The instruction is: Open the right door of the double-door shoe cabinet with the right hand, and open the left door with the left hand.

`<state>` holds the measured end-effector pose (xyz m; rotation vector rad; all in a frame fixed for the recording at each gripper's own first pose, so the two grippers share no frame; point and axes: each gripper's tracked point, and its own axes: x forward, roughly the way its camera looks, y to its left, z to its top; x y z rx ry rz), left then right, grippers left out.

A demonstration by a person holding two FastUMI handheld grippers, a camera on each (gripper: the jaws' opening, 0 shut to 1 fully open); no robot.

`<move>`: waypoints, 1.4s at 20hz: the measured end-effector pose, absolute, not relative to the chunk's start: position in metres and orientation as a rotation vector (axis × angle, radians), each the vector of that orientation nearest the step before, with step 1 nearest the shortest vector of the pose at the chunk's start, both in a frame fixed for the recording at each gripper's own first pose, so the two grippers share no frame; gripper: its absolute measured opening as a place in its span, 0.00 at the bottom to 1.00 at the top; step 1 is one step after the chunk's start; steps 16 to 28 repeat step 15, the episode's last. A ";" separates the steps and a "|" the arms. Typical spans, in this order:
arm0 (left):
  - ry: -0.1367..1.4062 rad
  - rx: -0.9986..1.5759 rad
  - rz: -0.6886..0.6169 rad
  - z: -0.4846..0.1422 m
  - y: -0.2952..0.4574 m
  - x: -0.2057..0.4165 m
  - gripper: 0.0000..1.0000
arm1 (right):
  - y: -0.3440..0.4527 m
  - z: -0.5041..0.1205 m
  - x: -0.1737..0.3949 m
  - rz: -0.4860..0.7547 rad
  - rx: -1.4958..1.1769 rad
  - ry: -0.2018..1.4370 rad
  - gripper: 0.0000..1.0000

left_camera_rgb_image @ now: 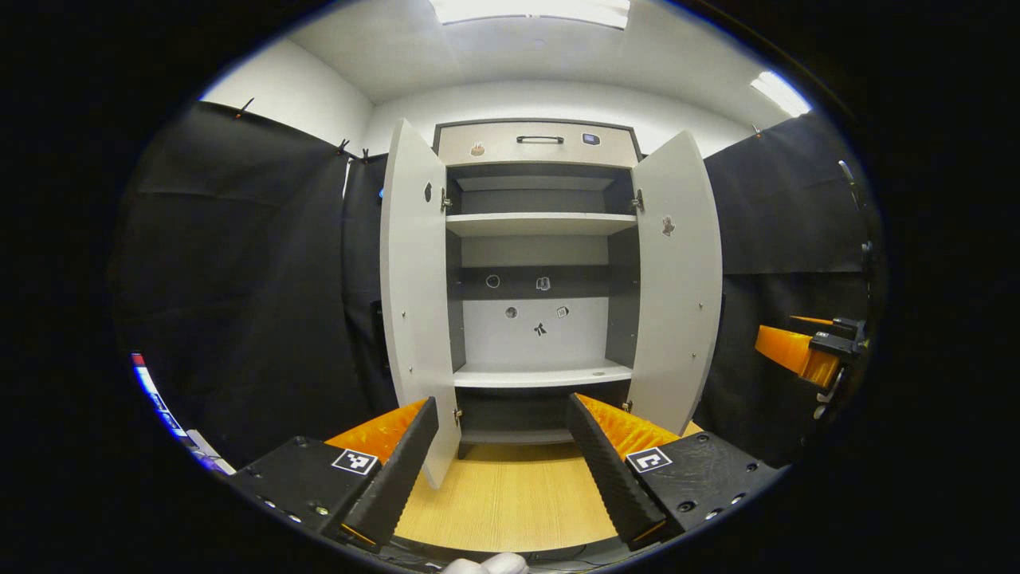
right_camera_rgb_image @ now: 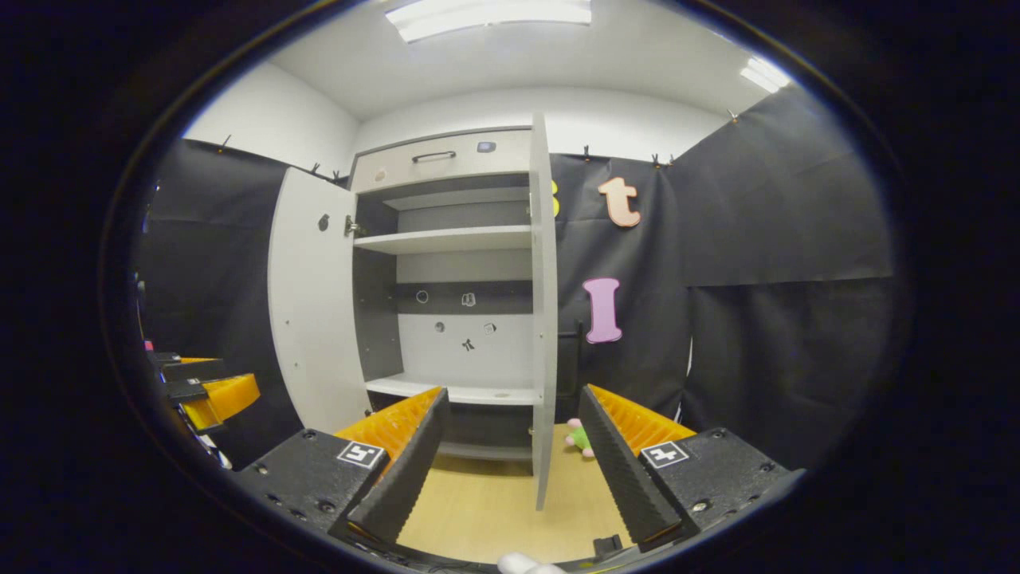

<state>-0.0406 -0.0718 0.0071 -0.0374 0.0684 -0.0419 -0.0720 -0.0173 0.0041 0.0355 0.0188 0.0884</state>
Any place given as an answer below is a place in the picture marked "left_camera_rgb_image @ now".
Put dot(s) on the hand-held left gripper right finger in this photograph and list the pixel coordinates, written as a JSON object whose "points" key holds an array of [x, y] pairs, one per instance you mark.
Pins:
{"points": [[610, 478]]}

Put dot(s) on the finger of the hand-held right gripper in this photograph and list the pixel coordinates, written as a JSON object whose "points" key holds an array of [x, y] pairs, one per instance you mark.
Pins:
{"points": [[785, 349], [851, 325]]}

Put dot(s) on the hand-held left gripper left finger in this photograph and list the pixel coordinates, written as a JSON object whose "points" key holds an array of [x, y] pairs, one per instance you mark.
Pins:
{"points": [[396, 478]]}

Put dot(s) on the beige cabinet door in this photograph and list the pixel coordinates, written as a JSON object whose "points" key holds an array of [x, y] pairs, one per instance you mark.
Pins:
{"points": [[677, 303], [414, 303]]}

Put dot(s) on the beige double-door shoe cabinet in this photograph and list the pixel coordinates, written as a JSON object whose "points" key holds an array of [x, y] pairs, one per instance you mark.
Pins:
{"points": [[538, 351]]}

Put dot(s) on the beige cabinet drawer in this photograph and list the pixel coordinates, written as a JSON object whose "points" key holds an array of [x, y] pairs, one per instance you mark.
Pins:
{"points": [[510, 151]]}

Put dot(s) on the white paper sheet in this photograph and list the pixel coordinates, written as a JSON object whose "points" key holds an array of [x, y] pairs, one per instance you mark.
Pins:
{"points": [[211, 450]]}

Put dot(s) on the ceiling light panel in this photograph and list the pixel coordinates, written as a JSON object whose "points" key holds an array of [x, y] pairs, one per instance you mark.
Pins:
{"points": [[530, 12], [781, 92]]}

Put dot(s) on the black backdrop cloth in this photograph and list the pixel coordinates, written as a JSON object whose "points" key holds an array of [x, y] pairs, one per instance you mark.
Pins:
{"points": [[239, 279]]}

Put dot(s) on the computer monitor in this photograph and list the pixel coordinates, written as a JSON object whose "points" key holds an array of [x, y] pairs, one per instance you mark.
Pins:
{"points": [[155, 395]]}

